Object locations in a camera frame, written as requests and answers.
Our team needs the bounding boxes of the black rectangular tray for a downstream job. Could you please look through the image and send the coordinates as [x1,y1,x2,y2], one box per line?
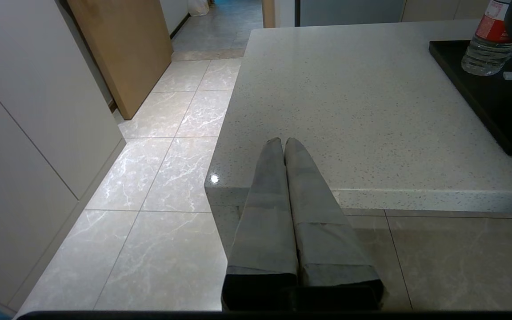
[428,40,512,156]

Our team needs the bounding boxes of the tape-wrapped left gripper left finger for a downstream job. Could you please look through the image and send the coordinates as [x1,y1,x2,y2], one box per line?
[222,137,300,310]

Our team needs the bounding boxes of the beige kitchen base cabinet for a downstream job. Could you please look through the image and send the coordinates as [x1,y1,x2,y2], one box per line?
[400,0,490,23]

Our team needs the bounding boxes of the white plastic bag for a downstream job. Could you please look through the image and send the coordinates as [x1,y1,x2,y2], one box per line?
[188,0,211,17]

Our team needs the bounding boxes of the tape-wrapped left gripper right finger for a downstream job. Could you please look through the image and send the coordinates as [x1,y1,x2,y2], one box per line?
[284,137,384,310]

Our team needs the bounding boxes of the white shoe cabinet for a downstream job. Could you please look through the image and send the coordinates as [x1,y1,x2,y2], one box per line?
[0,0,127,312]

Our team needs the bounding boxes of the tall grey fridge cabinet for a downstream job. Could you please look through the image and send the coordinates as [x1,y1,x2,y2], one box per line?
[276,0,405,28]

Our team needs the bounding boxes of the red-label water bottle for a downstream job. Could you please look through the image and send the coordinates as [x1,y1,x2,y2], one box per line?
[461,0,512,76]

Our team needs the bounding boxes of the wooden door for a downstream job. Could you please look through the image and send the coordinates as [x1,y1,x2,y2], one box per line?
[67,0,173,120]

